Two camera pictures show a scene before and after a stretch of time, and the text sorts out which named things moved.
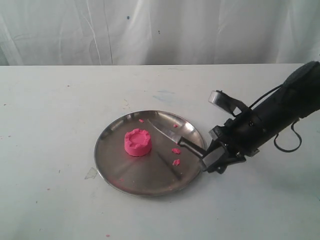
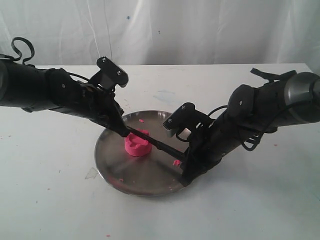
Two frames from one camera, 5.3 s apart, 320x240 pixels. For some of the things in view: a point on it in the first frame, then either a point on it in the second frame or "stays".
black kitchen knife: x=184 y=141 -> x=155 y=143
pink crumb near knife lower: x=176 y=162 stays
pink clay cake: x=137 y=143 stays
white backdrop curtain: x=136 y=32 stays
